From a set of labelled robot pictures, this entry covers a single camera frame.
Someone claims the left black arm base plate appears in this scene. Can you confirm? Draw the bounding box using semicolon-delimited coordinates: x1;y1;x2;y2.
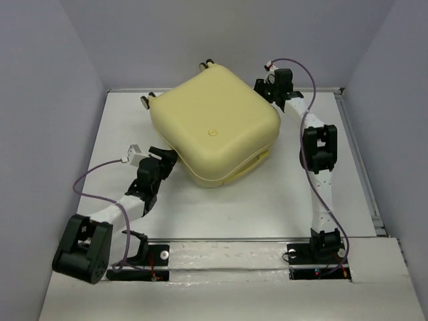
104;243;170;282

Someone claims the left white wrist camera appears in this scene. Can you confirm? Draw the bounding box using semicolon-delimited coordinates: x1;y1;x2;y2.
127;144;144;167

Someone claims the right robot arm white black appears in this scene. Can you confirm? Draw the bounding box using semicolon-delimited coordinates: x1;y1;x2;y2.
254;63;343;264

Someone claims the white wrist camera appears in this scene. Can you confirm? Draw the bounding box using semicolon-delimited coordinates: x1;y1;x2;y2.
127;144;144;167
264;62;278;84

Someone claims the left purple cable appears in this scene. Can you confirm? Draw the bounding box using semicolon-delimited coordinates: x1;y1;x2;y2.
72;157;133;272

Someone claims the yellow hard-shell suitcase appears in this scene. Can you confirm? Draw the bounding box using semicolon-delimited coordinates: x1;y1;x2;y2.
140;60;281;188

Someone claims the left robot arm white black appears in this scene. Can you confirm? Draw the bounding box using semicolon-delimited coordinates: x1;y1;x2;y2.
51;145;178;284

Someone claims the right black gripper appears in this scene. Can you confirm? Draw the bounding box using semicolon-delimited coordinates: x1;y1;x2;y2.
245;78;278;104

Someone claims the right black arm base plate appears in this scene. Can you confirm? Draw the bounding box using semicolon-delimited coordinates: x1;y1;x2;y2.
282;243;352;281

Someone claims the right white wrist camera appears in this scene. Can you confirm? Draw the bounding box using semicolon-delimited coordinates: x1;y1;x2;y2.
264;62;278;84

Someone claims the purple cable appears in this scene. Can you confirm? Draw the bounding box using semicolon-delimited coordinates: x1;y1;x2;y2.
72;157;133;272
267;58;350;278

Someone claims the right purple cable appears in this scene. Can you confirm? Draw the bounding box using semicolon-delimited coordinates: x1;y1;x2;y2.
267;58;350;278

